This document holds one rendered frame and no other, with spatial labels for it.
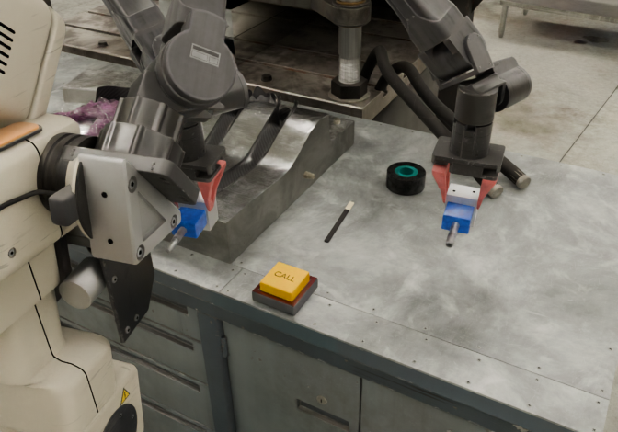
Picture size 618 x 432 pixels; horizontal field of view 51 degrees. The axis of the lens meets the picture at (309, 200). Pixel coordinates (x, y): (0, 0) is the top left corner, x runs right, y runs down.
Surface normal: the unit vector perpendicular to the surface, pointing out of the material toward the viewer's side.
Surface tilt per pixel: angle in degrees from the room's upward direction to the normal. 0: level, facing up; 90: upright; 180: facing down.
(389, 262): 0
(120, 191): 82
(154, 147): 59
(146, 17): 46
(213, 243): 90
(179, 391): 90
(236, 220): 90
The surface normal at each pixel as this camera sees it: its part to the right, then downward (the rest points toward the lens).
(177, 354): -0.48, 0.49
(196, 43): 0.51, -0.16
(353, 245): -0.02, -0.83
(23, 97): 0.96, 0.14
